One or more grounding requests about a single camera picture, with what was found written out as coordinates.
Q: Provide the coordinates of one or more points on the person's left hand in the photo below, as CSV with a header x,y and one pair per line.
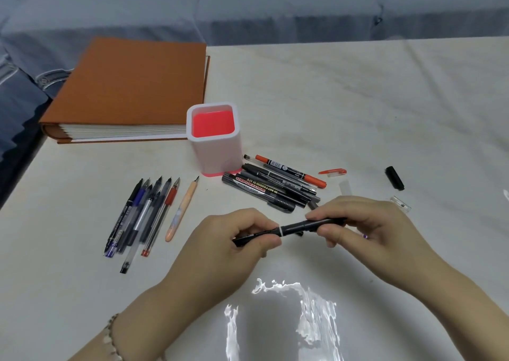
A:
x,y
210,261

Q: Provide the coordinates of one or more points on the person's right hand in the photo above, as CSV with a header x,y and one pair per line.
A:
x,y
385,241

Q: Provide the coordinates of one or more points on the clear clip pen cap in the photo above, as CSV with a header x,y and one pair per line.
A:
x,y
399,203

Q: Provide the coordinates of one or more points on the wide black pen cap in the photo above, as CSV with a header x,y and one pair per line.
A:
x,y
394,178

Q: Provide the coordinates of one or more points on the pile of pen caps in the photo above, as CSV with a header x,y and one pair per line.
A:
x,y
346,187

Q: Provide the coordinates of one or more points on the slim black marker pen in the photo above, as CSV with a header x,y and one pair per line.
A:
x,y
294,202
270,176
278,186
294,226

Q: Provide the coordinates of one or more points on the row of pens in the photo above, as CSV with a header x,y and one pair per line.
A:
x,y
131,217

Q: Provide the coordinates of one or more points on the red black marker pen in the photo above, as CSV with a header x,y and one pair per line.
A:
x,y
290,170

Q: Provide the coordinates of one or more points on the red white pen holder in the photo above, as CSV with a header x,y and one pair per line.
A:
x,y
212,124

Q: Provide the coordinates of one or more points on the white table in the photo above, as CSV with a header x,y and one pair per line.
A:
x,y
358,106

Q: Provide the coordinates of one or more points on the orange cover binder album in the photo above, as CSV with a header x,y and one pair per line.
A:
x,y
131,82

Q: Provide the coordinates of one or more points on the blue grey sofa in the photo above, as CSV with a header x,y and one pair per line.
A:
x,y
278,7

